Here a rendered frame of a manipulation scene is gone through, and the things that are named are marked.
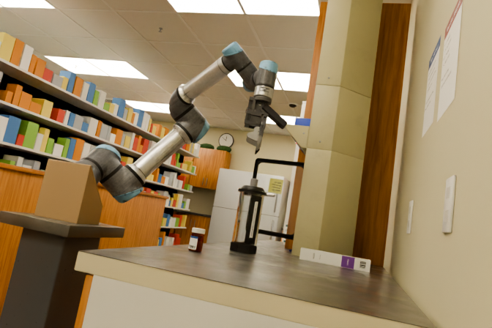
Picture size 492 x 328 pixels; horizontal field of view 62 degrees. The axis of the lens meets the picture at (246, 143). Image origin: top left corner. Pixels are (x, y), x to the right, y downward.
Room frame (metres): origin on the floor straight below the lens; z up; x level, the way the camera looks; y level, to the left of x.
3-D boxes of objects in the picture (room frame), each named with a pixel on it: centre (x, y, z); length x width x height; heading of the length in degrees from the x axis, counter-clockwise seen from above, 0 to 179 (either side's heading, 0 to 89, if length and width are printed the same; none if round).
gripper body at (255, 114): (1.55, -0.03, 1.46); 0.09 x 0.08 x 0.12; 90
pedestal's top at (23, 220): (1.64, 0.63, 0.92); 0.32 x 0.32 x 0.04; 70
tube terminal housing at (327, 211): (1.94, -0.44, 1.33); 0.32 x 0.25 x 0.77; 164
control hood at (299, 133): (1.99, -0.26, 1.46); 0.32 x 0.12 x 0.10; 164
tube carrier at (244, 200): (1.55, -0.05, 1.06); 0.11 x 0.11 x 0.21
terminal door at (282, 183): (2.19, -0.20, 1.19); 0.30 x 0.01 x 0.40; 64
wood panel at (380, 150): (2.14, -0.53, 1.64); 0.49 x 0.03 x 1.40; 74
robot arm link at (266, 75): (1.56, -0.04, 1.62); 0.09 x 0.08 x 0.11; 25
